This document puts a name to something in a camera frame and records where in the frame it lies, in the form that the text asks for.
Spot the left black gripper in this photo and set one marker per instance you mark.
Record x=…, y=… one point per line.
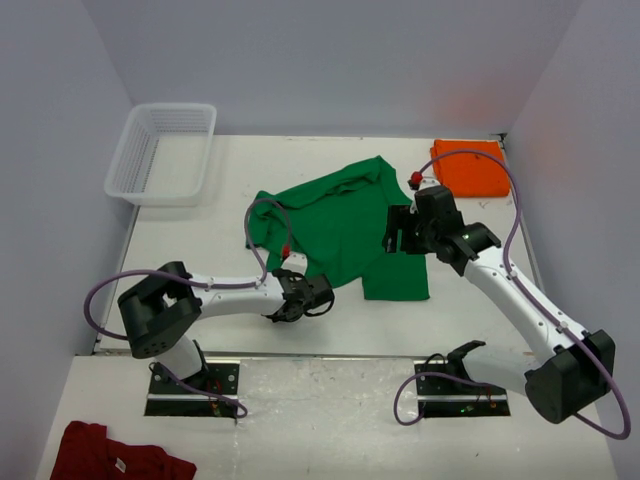
x=272, y=317

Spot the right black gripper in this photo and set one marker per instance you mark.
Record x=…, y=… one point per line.
x=401, y=217

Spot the green t-shirt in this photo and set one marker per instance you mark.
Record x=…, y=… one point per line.
x=338, y=222

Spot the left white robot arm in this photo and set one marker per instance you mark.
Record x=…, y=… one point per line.
x=159, y=310

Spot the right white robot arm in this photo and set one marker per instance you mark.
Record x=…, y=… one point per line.
x=570, y=366

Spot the folded orange t-shirt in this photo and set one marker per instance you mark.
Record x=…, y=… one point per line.
x=470, y=175

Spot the white plastic basket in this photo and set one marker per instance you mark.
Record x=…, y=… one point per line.
x=162, y=155

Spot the dark red t-shirt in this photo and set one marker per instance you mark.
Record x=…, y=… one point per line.
x=86, y=452

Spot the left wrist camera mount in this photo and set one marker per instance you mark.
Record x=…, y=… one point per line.
x=294, y=261

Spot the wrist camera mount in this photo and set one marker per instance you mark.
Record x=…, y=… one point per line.
x=294, y=261
x=419, y=180

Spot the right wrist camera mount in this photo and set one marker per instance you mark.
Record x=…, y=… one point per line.
x=419, y=180

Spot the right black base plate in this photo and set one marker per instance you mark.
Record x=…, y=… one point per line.
x=441, y=398

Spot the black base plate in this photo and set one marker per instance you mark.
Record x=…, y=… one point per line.
x=441, y=398
x=211, y=393

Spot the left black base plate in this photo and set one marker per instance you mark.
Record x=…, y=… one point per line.
x=211, y=393

